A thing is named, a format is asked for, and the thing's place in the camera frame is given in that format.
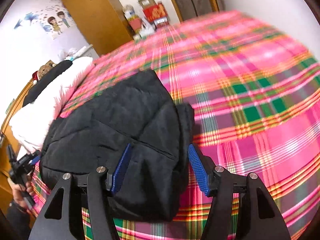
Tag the black pillow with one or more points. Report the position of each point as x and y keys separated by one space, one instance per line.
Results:
x=40 y=85

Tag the cartoon couple wall sticker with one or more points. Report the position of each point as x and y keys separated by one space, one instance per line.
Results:
x=53 y=18

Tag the stacked red snack boxes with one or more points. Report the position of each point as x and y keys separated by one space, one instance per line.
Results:
x=132 y=18

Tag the wooden wardrobe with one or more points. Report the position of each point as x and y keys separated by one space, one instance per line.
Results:
x=101 y=22

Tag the brown teddy bear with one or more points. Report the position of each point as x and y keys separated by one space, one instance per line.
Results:
x=43 y=70

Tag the wooden headboard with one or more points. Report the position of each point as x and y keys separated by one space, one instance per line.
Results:
x=8 y=137

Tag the person's left hand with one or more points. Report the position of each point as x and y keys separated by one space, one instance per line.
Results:
x=18 y=189

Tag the black puffer jacket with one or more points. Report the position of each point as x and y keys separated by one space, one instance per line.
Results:
x=137 y=111

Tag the pink plaid bed sheet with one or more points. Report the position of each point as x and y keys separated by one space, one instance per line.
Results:
x=255 y=93

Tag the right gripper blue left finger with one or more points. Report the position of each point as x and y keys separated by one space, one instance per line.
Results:
x=121 y=169

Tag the brown cardboard box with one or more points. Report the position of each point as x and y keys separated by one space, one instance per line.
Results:
x=146 y=3

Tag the red gift box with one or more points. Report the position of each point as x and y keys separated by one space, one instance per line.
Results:
x=155 y=12

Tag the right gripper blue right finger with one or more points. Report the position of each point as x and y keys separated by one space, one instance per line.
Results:
x=200 y=168

